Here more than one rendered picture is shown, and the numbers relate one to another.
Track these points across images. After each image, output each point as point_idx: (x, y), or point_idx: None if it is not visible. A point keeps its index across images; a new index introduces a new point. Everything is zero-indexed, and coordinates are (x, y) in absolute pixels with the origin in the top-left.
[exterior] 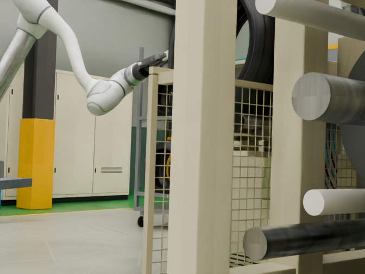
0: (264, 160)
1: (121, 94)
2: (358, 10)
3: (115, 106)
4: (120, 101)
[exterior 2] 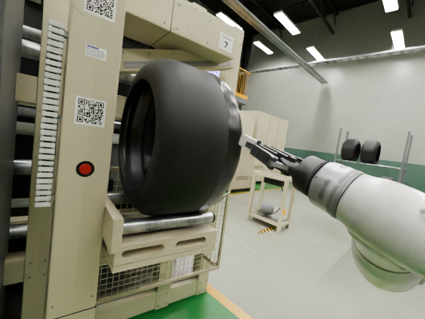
0: (100, 259)
1: (352, 241)
2: (2, 43)
3: (357, 266)
4: (358, 261)
